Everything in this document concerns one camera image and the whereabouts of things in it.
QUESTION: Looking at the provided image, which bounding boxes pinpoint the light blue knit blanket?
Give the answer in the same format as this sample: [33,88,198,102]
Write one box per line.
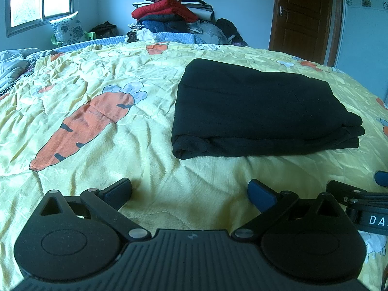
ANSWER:
[55,32,208,53]

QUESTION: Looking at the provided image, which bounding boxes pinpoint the floral pillow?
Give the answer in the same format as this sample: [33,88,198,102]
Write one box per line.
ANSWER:
[50,11,89,48]

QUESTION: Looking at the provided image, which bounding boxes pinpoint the black pants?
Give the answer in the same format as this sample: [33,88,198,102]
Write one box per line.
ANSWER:
[170,58,365,160]

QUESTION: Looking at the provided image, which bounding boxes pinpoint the yellow carrot print blanket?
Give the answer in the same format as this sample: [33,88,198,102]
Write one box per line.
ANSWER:
[0,41,388,291]

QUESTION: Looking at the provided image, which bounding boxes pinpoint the pile of clothes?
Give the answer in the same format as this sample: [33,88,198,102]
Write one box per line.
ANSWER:
[126,0,247,48]

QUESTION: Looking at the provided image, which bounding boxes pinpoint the green plastic chair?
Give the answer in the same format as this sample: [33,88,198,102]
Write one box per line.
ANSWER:
[51,30,95,48]

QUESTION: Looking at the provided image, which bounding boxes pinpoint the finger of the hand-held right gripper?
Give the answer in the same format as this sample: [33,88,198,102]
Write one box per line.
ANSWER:
[327,180,369,206]
[374,170,388,187]

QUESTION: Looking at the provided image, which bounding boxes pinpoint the dark bag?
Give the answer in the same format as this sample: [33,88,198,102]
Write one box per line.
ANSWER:
[89,21,119,40]

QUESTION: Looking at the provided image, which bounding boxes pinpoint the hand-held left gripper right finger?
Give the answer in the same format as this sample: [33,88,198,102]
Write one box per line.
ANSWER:
[232,179,342,243]

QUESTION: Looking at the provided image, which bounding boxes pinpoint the grey blue quilt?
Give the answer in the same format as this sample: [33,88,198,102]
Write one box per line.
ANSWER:
[0,48,61,99]

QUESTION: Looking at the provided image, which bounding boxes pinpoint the brown wooden door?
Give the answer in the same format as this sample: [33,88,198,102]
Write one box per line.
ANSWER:
[268,0,345,67]

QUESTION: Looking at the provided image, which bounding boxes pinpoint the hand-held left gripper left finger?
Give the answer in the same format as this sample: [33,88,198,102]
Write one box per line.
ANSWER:
[39,178,152,243]

